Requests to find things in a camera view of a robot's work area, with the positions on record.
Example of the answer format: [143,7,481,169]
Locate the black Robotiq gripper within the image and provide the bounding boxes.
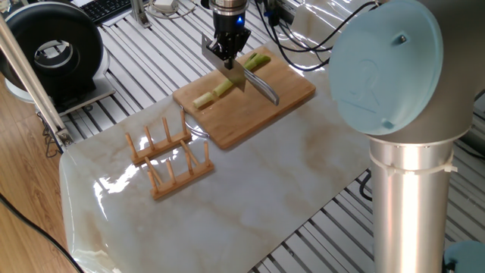
[206,10,252,71]

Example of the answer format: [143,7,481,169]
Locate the steel kitchen knife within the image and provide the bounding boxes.
[200,33,280,107]

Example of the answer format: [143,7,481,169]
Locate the green white scallion stalk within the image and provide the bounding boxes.
[211,52,272,98]

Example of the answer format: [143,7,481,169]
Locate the white scallion end piece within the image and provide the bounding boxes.
[192,91,215,110]

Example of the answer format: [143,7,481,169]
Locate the black electronic box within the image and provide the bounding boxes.
[274,0,300,27]

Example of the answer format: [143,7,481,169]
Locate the wooden cutting board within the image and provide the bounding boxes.
[172,45,318,151]

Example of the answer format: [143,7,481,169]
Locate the white power adapter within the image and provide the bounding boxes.
[145,0,198,20]

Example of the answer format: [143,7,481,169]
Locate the black computer keyboard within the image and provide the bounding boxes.
[78,0,134,26]

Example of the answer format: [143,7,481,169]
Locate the wooden peg rack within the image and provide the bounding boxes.
[124,108,215,201]

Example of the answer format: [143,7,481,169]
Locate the white marble pattern sheet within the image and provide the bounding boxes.
[58,0,374,273]

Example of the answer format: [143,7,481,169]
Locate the black round fan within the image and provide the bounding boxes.
[0,1,117,115]

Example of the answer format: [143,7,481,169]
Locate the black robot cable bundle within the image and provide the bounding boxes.
[253,0,380,73]

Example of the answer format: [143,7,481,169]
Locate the short aluminium frame post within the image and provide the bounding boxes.
[130,0,152,30]

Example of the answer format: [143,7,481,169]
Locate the tall aluminium frame post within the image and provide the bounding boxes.
[0,14,76,148]

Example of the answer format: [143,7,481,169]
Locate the black floor cable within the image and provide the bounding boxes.
[0,192,85,273]

